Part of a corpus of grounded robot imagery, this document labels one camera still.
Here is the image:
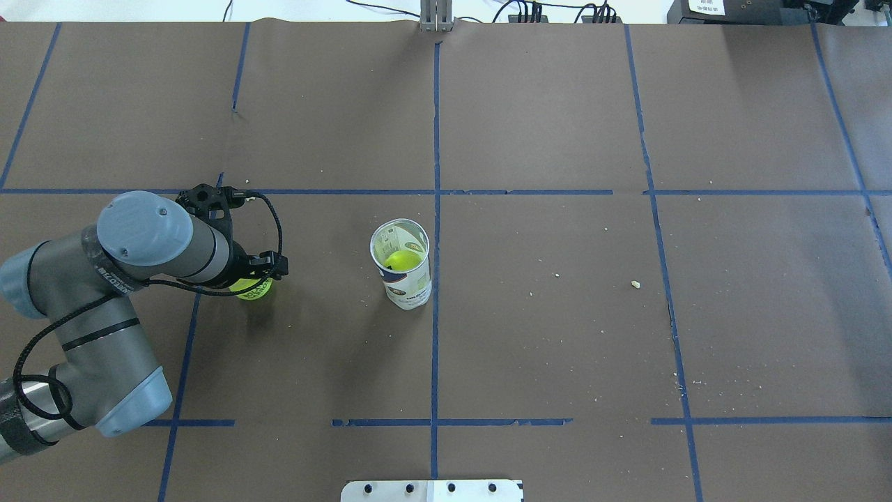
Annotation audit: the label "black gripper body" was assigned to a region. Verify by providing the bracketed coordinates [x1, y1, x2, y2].
[243, 253, 289, 280]

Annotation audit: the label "yellow-green tennis ball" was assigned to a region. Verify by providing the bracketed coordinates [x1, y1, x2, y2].
[229, 277, 274, 301]

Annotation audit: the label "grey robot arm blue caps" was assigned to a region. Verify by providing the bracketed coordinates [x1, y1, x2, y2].
[2, 184, 288, 463]

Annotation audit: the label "tennis ball inside can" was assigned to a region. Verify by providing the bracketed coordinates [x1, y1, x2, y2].
[383, 249, 424, 273]

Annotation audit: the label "clear plastic ball can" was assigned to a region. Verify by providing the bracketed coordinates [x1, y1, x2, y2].
[369, 218, 432, 310]

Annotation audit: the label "white metal plate with holes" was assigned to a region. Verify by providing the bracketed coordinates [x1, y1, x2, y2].
[340, 479, 525, 501]

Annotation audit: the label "black power strip left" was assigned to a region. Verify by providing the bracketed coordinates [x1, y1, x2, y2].
[493, 1, 546, 24]

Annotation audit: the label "black power strip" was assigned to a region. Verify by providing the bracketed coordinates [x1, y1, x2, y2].
[574, 1, 622, 24]
[493, 1, 546, 24]

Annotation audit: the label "black power strip right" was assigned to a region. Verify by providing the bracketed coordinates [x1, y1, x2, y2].
[574, 1, 622, 24]

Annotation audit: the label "black equipment box with label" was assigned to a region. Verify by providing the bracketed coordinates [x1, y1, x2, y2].
[666, 1, 858, 26]

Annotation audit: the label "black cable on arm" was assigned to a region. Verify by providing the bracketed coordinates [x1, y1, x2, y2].
[13, 190, 285, 431]

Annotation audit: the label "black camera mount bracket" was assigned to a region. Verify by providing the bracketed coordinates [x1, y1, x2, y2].
[174, 183, 249, 243]

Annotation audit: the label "grey metal post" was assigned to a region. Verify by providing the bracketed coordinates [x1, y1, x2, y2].
[420, 0, 455, 32]

